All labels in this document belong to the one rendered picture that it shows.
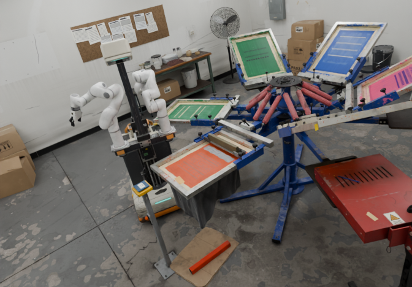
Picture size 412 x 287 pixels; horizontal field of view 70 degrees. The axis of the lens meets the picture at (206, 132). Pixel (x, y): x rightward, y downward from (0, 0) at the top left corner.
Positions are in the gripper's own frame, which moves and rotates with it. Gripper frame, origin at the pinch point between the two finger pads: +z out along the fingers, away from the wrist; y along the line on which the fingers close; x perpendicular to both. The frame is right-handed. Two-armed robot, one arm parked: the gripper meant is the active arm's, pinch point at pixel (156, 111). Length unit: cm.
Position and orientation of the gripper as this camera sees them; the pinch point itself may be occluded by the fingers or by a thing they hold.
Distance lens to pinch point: 302.5
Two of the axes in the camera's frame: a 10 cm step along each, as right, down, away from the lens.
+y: -1.7, -1.6, 9.7
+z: 4.1, 8.9, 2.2
